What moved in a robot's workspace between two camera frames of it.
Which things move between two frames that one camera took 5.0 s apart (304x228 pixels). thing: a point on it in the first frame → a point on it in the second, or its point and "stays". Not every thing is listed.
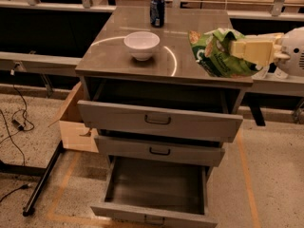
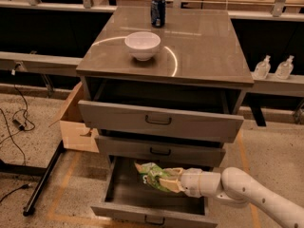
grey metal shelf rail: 39,62 stays
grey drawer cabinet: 153,110 stays
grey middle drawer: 160,151 stays
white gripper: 294,52 → 191,182
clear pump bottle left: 261,74 stays
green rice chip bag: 212,52 → 152,173
